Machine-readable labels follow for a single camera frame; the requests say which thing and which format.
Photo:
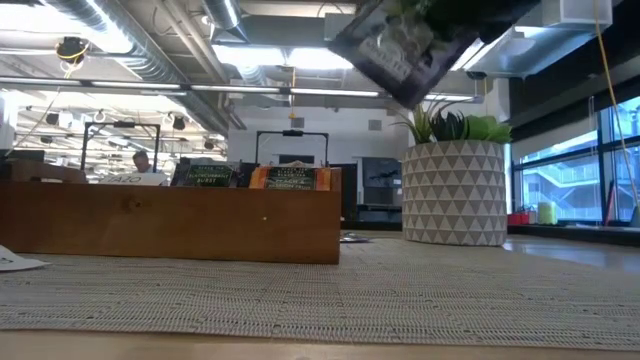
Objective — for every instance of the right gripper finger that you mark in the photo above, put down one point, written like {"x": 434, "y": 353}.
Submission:
{"x": 485, "y": 17}

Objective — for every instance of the dark blackcurrant tea packet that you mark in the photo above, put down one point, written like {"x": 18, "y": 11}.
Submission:
{"x": 209, "y": 176}
{"x": 400, "y": 55}
{"x": 355, "y": 238}

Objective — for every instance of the orange peach tea packet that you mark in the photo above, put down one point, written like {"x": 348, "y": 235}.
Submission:
{"x": 292, "y": 179}

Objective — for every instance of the wooden tea box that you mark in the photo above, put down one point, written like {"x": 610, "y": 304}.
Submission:
{"x": 175, "y": 225}

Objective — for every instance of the green artificial plant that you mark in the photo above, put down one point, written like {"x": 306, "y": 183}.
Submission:
{"x": 480, "y": 130}

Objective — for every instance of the long linear ceiling light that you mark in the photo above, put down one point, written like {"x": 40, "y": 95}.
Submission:
{"x": 330, "y": 92}

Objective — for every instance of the white triangle-pattern plant pot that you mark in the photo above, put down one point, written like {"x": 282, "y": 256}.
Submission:
{"x": 455, "y": 200}

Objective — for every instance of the red container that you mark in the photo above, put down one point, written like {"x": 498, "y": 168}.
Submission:
{"x": 519, "y": 218}

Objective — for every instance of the yellow-green cup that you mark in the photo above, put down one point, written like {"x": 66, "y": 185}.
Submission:
{"x": 547, "y": 214}

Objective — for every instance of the grey woven placemat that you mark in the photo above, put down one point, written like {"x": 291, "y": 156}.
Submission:
{"x": 400, "y": 300}

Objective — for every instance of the person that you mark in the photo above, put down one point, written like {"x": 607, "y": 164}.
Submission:
{"x": 142, "y": 162}

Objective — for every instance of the white paper scrap left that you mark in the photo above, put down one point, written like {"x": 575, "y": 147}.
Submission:
{"x": 15, "y": 262}

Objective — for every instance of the rectangular metal air duct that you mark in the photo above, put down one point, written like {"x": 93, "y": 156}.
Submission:
{"x": 530, "y": 50}

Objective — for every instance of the grey square wall speaker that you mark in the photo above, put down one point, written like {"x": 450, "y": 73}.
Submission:
{"x": 375, "y": 124}
{"x": 297, "y": 122}

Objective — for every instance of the black metal station frame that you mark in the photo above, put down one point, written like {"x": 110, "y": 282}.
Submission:
{"x": 122, "y": 124}
{"x": 292, "y": 133}

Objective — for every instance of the silver round air duct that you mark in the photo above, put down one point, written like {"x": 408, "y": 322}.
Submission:
{"x": 225, "y": 15}

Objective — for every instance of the silver spiral air duct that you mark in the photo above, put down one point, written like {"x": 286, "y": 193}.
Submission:
{"x": 150, "y": 55}

